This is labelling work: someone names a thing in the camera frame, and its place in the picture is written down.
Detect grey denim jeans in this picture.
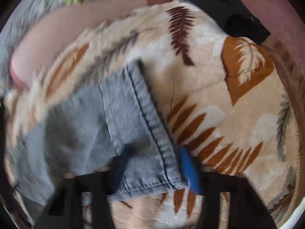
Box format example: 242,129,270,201
10,60,188,205

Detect leaf pattern fleece blanket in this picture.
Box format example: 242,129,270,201
5,1,302,226

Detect black cloth right side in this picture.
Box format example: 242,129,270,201
187,0,270,44

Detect pink sofa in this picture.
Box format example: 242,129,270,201
9,0,305,89

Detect grey quilted blanket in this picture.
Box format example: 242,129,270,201
1,0,63,90

